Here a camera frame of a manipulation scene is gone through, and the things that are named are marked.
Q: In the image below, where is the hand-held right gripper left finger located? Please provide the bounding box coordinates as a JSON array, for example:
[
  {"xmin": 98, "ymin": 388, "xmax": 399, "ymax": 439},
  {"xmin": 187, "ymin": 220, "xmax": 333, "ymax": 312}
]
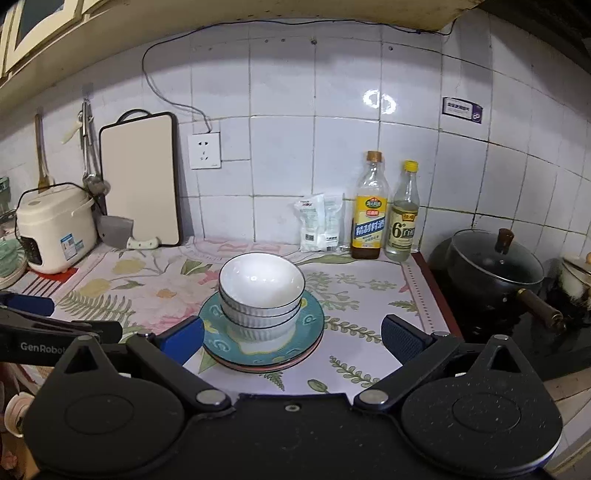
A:
[{"xmin": 51, "ymin": 316, "xmax": 234, "ymax": 413}]

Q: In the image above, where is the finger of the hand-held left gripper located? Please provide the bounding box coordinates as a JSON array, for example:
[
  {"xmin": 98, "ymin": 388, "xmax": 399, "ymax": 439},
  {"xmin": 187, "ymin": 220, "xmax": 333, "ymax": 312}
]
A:
[
  {"xmin": 0, "ymin": 292, "xmax": 56, "ymax": 318},
  {"xmin": 0, "ymin": 308, "xmax": 124, "ymax": 344}
]

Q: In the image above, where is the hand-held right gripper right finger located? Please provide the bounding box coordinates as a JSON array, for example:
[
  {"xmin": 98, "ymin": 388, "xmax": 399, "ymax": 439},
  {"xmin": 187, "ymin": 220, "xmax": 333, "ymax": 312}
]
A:
[{"xmin": 353, "ymin": 314, "xmax": 536, "ymax": 411}]

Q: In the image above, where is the white ribbed bowl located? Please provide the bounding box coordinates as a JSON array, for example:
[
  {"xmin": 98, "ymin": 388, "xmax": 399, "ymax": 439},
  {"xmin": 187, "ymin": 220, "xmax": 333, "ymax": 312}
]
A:
[
  {"xmin": 225, "ymin": 314, "xmax": 298, "ymax": 343},
  {"xmin": 221, "ymin": 295, "xmax": 303, "ymax": 325},
  {"xmin": 218, "ymin": 252, "xmax": 306, "ymax": 311}
]

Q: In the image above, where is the blue egg-print plate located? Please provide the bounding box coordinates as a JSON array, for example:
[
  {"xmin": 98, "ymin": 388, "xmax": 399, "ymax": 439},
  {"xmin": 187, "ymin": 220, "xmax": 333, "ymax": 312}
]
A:
[{"xmin": 199, "ymin": 292, "xmax": 325, "ymax": 367}]

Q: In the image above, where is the white plate under colander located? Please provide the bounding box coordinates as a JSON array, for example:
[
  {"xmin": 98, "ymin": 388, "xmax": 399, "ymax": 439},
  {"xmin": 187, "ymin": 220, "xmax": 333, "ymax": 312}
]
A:
[{"xmin": 0, "ymin": 256, "xmax": 29, "ymax": 285}]

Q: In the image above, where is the green colander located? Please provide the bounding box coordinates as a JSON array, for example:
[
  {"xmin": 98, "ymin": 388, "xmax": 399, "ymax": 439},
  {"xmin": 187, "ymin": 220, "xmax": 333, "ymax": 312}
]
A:
[{"xmin": 0, "ymin": 241, "xmax": 24, "ymax": 273}]

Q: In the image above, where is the floral tablecloth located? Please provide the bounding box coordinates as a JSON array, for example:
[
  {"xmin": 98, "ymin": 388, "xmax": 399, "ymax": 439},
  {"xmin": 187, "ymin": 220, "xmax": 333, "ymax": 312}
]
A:
[{"xmin": 55, "ymin": 235, "xmax": 455, "ymax": 398}]

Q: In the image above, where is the white rice cooker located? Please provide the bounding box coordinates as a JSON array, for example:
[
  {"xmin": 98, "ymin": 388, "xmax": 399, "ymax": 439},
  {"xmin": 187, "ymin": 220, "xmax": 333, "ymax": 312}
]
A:
[{"xmin": 15, "ymin": 182, "xmax": 99, "ymax": 275}]

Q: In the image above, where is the black wok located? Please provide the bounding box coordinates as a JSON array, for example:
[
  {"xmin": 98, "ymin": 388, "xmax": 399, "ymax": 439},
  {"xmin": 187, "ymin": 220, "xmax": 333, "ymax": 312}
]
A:
[{"xmin": 427, "ymin": 228, "xmax": 568, "ymax": 333}]

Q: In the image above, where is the black gas stove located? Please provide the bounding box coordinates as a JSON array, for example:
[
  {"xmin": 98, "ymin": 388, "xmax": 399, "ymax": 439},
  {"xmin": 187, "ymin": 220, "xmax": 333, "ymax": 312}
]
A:
[{"xmin": 427, "ymin": 258, "xmax": 591, "ymax": 379}]

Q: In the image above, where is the glass wok lid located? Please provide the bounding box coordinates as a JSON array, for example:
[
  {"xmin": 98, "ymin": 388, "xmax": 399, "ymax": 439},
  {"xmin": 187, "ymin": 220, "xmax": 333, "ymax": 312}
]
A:
[{"xmin": 450, "ymin": 228, "xmax": 546, "ymax": 284}]

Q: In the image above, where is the clear vinegar bottle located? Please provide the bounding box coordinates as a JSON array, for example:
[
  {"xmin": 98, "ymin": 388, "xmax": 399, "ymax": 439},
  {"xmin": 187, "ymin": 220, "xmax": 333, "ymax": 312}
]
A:
[{"xmin": 385, "ymin": 160, "xmax": 422, "ymax": 263}]

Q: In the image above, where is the amber cooking wine bottle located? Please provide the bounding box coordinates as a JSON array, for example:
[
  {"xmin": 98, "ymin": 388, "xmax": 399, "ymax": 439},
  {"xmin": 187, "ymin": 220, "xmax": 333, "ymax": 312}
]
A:
[{"xmin": 351, "ymin": 151, "xmax": 389, "ymax": 260}]

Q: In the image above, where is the white salt bag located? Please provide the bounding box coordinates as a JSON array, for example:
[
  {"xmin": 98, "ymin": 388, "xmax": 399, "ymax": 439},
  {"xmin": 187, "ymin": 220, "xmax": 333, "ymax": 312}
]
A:
[
  {"xmin": 323, "ymin": 191, "xmax": 346, "ymax": 253},
  {"xmin": 294, "ymin": 194, "xmax": 328, "ymax": 253}
]

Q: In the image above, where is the wooden spatula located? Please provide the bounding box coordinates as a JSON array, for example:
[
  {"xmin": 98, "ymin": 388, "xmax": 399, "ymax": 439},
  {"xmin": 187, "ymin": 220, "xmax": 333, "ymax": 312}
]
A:
[{"xmin": 34, "ymin": 113, "xmax": 54, "ymax": 192}]

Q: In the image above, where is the cream cutting board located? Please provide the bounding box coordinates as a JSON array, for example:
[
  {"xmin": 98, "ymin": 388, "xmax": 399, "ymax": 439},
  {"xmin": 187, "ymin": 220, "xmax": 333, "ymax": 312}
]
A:
[{"xmin": 98, "ymin": 108, "xmax": 184, "ymax": 247}]

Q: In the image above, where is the metal ladle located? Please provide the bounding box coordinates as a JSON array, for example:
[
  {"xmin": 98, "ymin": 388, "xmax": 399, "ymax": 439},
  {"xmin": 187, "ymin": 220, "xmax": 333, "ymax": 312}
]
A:
[{"xmin": 79, "ymin": 99, "xmax": 112, "ymax": 197}]

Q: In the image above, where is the white enamel pot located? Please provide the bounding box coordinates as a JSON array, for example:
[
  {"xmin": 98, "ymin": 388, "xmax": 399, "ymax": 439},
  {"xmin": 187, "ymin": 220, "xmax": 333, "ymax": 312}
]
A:
[{"xmin": 560, "ymin": 251, "xmax": 591, "ymax": 309}]

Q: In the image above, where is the grey cleaver with white handle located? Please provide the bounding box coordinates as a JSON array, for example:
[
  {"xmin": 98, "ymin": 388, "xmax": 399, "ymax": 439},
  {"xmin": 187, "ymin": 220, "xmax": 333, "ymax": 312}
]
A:
[{"xmin": 96, "ymin": 215, "xmax": 162, "ymax": 251}]

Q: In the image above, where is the cream handled peeler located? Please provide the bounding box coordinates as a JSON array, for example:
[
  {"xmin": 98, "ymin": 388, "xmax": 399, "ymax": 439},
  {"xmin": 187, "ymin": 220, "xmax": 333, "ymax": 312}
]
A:
[{"xmin": 61, "ymin": 117, "xmax": 83, "ymax": 145}]

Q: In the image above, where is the white wall socket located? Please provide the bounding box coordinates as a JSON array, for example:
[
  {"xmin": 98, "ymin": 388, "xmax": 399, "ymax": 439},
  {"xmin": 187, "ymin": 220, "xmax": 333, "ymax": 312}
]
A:
[{"xmin": 188, "ymin": 131, "xmax": 222, "ymax": 170}]

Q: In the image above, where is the black power cable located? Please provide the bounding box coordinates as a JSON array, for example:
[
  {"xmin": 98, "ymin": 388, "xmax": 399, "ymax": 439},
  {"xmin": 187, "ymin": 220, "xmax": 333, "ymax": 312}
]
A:
[{"xmin": 141, "ymin": 28, "xmax": 455, "ymax": 134}]

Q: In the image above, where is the wall sticker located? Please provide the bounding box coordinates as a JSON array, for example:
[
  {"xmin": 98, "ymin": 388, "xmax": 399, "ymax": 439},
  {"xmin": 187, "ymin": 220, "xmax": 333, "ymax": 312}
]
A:
[{"xmin": 442, "ymin": 96, "xmax": 483, "ymax": 124}]

